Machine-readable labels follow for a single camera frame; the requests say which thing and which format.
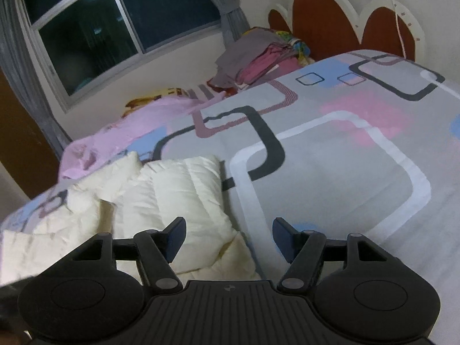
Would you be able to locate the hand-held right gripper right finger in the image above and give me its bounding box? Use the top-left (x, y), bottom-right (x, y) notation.
top-left (272, 217), bottom-right (396, 293)

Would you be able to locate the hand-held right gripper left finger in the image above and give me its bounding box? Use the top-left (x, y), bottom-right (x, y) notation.
top-left (63, 216), bottom-right (187, 293)

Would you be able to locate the cream white quilt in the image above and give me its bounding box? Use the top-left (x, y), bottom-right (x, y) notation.
top-left (0, 151), bottom-right (262, 288)

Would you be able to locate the pile of folded clothes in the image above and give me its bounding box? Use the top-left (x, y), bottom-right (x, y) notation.
top-left (206, 26), bottom-right (312, 93)

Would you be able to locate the bed with patterned sheet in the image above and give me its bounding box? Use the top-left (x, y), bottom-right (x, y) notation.
top-left (0, 48), bottom-right (460, 345)

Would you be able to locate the pink blanket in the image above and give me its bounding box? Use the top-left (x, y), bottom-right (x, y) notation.
top-left (58, 94), bottom-right (228, 181)

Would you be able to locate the grey curtain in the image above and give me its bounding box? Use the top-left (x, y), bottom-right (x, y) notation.
top-left (0, 0), bottom-right (73, 150)
top-left (188, 0), bottom-right (253, 50)

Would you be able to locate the sliding glass window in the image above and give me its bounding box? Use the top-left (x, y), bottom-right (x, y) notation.
top-left (15, 0), bottom-right (222, 111)

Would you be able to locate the brown and white headboard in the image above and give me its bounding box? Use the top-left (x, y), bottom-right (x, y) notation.
top-left (267, 0), bottom-right (427, 62)

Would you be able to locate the white cable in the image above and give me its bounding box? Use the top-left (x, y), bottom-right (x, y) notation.
top-left (386, 0), bottom-right (409, 60)

